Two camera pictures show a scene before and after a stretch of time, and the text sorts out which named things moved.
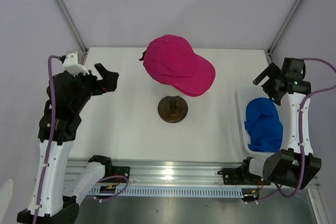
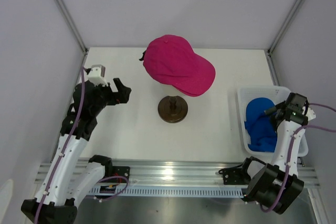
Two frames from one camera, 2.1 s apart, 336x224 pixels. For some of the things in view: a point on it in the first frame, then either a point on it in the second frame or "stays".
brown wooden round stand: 172,109 stays
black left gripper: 108,83 to 120,98
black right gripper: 273,72 to 274,109
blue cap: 264,125 stays
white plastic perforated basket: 244,94 stays
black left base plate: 120,170 stays
